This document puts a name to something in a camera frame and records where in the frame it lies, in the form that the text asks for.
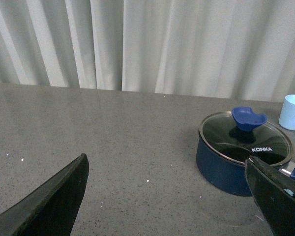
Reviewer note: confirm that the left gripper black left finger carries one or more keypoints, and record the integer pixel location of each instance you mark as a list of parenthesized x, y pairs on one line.
[(52, 208)]

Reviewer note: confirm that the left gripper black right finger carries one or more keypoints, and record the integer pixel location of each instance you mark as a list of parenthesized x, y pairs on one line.
[(274, 193)]

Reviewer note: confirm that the glass lid blue knob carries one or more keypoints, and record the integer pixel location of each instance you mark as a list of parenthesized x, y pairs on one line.
[(240, 133)]

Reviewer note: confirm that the dark blue saucepan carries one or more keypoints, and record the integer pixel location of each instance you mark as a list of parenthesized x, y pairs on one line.
[(228, 175)]

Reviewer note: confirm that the light blue cup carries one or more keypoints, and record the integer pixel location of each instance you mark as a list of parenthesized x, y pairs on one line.
[(287, 116)]

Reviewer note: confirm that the white curtain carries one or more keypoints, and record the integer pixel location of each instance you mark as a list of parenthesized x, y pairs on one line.
[(243, 49)]

